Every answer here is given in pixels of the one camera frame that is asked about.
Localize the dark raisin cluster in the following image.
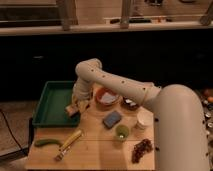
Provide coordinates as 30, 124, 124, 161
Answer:
132, 139, 153, 164

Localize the orange bowl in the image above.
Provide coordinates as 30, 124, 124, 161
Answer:
95, 87, 119, 106

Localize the dark brown bowl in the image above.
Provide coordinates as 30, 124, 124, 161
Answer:
123, 98, 139, 111

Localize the white cup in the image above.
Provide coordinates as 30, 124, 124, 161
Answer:
136, 111, 153, 130

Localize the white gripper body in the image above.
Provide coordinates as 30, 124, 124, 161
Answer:
72, 81, 92, 105

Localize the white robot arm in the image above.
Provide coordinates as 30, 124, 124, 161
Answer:
73, 58, 210, 171

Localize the wooden railing frame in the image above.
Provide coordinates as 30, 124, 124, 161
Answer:
0, 0, 213, 36

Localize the green plastic tray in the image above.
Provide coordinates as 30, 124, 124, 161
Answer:
33, 81, 81, 128

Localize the black cable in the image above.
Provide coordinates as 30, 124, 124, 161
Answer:
0, 109, 29, 157

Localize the brown block eraser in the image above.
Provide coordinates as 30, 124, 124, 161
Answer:
65, 105, 79, 117

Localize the small green cup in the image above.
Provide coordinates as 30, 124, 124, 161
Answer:
115, 125, 129, 141

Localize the green chili pepper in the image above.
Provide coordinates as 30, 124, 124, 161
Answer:
34, 139, 62, 147

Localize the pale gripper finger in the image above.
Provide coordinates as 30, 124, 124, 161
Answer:
72, 100, 89, 113

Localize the blue sponge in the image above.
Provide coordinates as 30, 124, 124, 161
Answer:
103, 111, 122, 129

